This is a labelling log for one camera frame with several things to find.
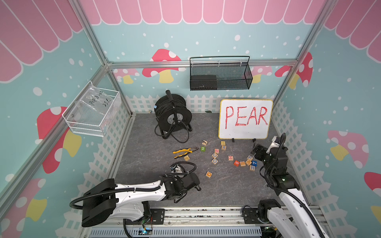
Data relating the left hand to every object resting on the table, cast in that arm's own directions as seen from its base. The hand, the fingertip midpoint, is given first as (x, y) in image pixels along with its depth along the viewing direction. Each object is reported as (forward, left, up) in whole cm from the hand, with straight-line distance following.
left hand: (193, 181), depth 82 cm
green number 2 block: (+23, -6, -4) cm, 24 cm away
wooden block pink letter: (+21, -15, -3) cm, 26 cm away
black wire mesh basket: (+59, -16, +31) cm, 68 cm away
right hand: (+14, -36, +16) cm, 42 cm away
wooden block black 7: (+28, -7, -4) cm, 29 cm away
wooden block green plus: (+28, -20, -4) cm, 35 cm away
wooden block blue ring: (+18, -14, -3) cm, 23 cm away
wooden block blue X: (+24, -20, -3) cm, 32 cm away
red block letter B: (+12, -27, -3) cm, 30 cm away
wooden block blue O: (+14, -13, -3) cm, 19 cm away
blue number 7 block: (+13, -38, -3) cm, 40 cm away
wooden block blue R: (+9, -36, -3) cm, 37 cm away
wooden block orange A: (+13, -34, -3) cm, 37 cm away
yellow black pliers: (+21, +3, -2) cm, 21 cm away
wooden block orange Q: (+5, -9, -3) cm, 11 cm away
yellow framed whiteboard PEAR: (+38, -34, +10) cm, 52 cm away
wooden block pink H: (+16, -24, -3) cm, 29 cm away
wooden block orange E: (+12, -31, -3) cm, 33 cm away
